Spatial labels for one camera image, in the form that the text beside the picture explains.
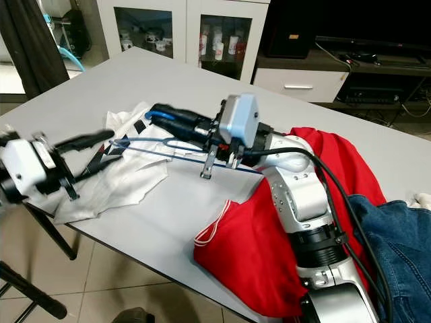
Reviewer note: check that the white drawer TV stand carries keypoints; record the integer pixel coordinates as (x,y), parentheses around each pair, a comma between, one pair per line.
(300,84)

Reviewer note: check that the plain white garment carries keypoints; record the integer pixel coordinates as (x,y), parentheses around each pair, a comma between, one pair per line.
(423,199)

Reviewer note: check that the blue clothes hanger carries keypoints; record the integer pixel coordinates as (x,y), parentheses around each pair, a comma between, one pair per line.
(188,156)

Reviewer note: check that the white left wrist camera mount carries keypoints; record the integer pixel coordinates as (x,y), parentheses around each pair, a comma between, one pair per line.
(23,168)

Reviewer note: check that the white T-shirt black print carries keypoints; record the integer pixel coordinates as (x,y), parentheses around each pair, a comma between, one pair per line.
(114,192)

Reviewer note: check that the dark curtain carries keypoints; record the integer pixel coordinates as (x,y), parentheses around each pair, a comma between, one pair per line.
(34,40)

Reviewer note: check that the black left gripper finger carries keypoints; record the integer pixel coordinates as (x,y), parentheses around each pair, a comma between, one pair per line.
(101,168)
(84,140)

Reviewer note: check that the red garment white trim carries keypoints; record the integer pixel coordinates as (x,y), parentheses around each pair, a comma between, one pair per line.
(256,249)

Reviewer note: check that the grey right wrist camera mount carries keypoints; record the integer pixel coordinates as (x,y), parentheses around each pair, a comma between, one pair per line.
(241,118)

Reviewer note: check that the black television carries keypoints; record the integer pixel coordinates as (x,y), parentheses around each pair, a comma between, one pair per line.
(343,27)

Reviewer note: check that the grey table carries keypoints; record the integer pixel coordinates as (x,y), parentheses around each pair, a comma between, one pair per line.
(209,87)

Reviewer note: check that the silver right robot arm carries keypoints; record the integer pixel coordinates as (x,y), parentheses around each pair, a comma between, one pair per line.
(303,195)

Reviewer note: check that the white glass door cabinet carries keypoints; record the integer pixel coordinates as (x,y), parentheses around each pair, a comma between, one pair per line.
(192,27)

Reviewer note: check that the blue denim garment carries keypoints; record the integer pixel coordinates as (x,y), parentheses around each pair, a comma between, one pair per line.
(404,249)

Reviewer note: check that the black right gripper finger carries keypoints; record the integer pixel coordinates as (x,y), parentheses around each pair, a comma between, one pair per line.
(178,119)
(192,140)

